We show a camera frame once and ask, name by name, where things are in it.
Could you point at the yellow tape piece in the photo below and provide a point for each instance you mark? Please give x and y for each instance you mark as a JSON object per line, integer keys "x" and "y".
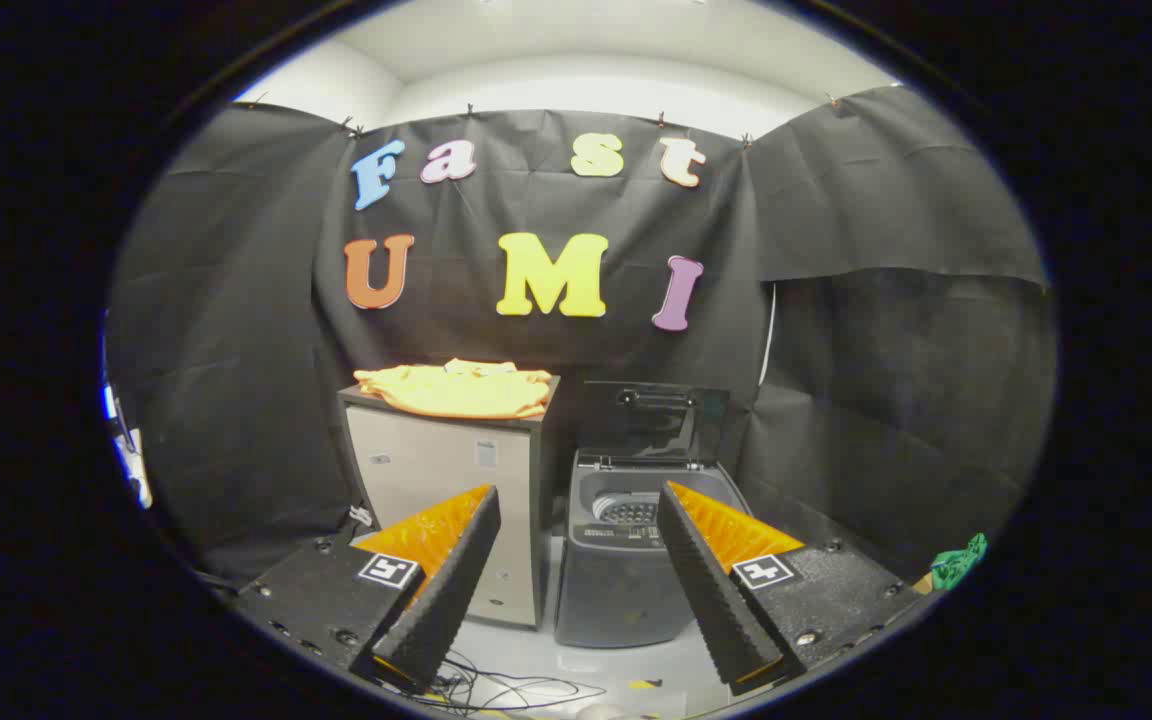
{"x": 644, "y": 684}

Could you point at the black backdrop cloth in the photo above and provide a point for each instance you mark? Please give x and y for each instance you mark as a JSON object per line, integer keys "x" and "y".
{"x": 886, "y": 400}

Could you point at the green cloth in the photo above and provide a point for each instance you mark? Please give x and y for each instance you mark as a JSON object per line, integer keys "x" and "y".
{"x": 958, "y": 562}

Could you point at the grey cabinet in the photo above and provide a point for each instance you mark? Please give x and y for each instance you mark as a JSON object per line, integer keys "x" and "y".
{"x": 416, "y": 465}

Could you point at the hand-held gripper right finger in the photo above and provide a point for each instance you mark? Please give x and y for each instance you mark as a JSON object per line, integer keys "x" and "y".
{"x": 711, "y": 590}

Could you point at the orange shirt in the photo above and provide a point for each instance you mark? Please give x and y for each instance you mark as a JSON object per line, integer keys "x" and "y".
{"x": 456, "y": 390}

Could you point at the grey washing machine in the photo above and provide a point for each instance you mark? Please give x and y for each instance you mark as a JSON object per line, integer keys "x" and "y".
{"x": 616, "y": 595}

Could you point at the brown cardboard piece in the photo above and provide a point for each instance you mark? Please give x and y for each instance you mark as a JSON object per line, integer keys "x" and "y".
{"x": 924, "y": 583}

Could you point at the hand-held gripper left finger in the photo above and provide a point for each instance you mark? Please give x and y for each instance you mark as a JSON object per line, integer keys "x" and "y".
{"x": 446, "y": 590}

